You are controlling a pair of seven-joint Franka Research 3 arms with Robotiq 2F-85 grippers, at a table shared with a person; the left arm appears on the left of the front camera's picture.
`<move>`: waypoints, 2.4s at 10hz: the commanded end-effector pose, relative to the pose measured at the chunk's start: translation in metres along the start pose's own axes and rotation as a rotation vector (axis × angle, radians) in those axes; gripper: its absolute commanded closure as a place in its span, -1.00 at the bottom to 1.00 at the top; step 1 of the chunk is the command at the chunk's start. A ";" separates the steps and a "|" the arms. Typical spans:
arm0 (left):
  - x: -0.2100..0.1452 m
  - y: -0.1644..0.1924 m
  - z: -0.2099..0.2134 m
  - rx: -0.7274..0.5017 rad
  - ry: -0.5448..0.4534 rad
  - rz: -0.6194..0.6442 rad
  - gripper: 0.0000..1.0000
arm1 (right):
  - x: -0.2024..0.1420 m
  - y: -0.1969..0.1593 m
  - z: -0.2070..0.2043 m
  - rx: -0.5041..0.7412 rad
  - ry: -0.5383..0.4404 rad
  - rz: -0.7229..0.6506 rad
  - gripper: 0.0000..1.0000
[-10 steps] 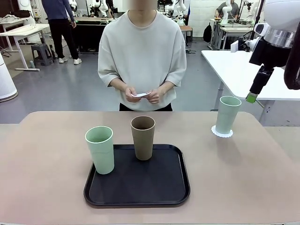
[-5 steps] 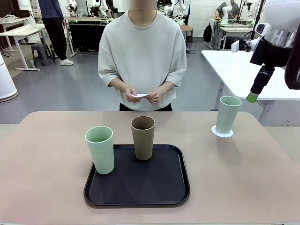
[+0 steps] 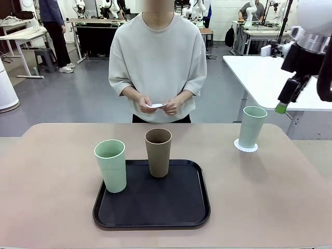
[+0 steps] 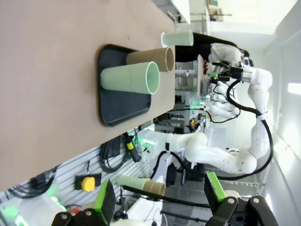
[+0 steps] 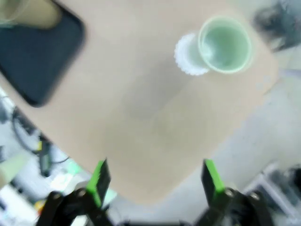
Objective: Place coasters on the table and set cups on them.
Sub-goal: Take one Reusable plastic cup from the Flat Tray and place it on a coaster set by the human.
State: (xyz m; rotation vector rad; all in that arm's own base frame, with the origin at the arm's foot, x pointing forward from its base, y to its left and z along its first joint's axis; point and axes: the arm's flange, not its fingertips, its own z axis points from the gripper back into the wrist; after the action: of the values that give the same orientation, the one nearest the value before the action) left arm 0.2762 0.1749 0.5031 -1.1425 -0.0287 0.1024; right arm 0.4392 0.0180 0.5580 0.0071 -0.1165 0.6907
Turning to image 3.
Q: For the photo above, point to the small teal bottle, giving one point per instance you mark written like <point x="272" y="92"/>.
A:
<point x="35" y="71"/>

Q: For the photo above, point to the person in beige shirt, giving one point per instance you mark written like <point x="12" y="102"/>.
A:
<point x="158" y="59"/>

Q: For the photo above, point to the white rounded table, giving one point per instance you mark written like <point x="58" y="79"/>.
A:
<point x="254" y="75"/>

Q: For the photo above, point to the black plastic tray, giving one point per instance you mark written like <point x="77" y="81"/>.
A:
<point x="155" y="205"/>

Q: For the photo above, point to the person's right hand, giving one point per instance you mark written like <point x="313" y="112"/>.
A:
<point x="145" y="105"/>

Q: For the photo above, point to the standing person in blue jacket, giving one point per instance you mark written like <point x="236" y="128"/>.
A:
<point x="207" y="13"/>

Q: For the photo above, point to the person's left hand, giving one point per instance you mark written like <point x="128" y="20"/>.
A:
<point x="172" y="107"/>

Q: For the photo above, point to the white cylindrical air purifier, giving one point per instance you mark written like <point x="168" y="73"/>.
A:
<point x="6" y="90"/>

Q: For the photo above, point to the white background work desk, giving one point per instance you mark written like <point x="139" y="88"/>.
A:
<point x="256" y="32"/>

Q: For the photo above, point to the brown plastic cup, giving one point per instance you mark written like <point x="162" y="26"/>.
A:
<point x="158" y="160"/>

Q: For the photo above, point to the black tripod pole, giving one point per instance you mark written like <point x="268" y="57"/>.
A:
<point x="284" y="18"/>

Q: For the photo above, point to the grey plastic step stool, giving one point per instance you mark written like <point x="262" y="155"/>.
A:
<point x="47" y="61"/>

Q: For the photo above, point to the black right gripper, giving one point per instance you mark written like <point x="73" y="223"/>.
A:
<point x="302" y="61"/>

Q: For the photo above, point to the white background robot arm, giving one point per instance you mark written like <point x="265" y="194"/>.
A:
<point x="249" y="13"/>

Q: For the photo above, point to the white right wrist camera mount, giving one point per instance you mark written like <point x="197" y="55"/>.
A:
<point x="267" y="50"/>

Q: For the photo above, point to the person in blue top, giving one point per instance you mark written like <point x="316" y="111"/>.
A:
<point x="53" y="33"/>

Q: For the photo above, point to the person's right forearm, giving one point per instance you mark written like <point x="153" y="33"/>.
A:
<point x="132" y="93"/>

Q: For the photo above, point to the black panel desk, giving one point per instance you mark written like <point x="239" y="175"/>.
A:
<point x="96" y="39"/>

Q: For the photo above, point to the person's left forearm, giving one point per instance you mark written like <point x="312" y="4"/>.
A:
<point x="182" y="96"/>

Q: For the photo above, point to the pale green plastic cup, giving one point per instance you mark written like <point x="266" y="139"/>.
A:
<point x="251" y="129"/>
<point x="111" y="171"/>

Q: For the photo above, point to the white long folding table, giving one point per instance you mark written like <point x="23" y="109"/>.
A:
<point x="23" y="35"/>

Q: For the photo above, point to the small wooden top table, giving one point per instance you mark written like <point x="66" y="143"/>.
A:
<point x="207" y="31"/>

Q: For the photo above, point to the white scalloped paper coaster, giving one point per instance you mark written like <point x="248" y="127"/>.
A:
<point x="246" y="150"/>
<point x="157" y="105"/>

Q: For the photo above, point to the seated person in grey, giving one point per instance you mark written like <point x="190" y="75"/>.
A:
<point x="255" y="10"/>

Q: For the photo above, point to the black backpack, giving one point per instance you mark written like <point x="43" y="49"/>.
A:
<point x="229" y="37"/>

